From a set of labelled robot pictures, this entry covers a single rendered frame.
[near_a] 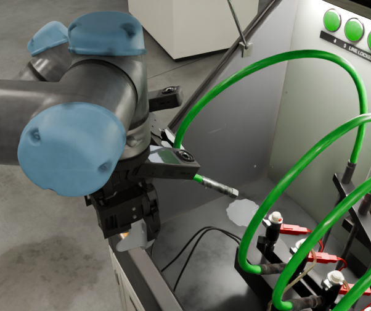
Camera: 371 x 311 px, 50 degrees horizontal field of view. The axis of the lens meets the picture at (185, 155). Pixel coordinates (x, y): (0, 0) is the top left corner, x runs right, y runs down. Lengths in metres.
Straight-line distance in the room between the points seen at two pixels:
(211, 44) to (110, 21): 3.42
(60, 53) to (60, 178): 0.41
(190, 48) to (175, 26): 0.27
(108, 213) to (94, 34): 0.22
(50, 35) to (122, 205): 0.33
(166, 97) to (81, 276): 1.52
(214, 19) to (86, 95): 3.43
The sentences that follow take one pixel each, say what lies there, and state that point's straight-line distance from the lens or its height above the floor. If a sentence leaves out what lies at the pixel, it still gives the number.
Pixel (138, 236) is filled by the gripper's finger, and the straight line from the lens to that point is 0.59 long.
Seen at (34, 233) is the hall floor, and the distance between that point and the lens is 2.35.
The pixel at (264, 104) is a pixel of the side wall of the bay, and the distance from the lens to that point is 1.11.
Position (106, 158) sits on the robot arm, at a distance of 0.31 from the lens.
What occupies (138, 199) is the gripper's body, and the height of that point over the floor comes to 1.34.
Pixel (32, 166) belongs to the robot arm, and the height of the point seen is 1.51.
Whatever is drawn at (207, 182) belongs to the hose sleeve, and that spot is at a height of 1.15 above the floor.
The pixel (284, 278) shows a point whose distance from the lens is 0.60.
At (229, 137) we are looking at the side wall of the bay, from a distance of 1.09.
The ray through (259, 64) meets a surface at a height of 1.40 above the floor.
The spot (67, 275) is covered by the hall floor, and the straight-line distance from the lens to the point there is 2.12.
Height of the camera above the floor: 1.71
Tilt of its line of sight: 40 degrees down
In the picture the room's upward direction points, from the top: straight up
